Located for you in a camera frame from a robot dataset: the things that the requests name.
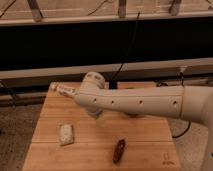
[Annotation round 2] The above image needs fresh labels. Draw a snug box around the brown chocolate bar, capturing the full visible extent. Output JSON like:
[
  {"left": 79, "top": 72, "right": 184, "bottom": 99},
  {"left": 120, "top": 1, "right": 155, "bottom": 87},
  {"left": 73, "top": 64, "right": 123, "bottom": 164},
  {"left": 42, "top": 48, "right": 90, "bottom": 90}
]
[{"left": 113, "top": 139, "right": 126, "bottom": 164}]

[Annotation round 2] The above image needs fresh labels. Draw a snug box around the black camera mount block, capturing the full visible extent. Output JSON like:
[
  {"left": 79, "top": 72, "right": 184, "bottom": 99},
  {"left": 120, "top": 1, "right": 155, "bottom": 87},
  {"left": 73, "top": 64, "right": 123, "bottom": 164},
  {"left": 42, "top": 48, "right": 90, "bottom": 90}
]
[{"left": 109, "top": 81, "right": 118, "bottom": 89}]

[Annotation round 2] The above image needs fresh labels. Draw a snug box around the black floor cable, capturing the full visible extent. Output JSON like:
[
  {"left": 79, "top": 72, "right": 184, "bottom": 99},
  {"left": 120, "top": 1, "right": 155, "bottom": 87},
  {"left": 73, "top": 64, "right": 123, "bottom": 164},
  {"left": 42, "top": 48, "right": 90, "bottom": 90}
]
[{"left": 171, "top": 121, "right": 192, "bottom": 139}]

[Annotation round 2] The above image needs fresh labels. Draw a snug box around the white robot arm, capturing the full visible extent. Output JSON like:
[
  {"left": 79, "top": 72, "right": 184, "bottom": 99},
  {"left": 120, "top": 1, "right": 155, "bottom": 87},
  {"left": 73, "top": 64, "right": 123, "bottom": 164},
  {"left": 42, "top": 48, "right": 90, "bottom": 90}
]
[{"left": 74, "top": 72, "right": 213, "bottom": 171}]

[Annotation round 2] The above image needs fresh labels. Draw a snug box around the white wrapped packet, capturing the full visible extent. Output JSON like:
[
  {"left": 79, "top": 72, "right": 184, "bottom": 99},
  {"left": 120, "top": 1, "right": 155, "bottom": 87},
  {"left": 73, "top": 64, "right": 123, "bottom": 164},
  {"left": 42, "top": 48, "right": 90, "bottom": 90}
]
[{"left": 50, "top": 83, "right": 77, "bottom": 98}]

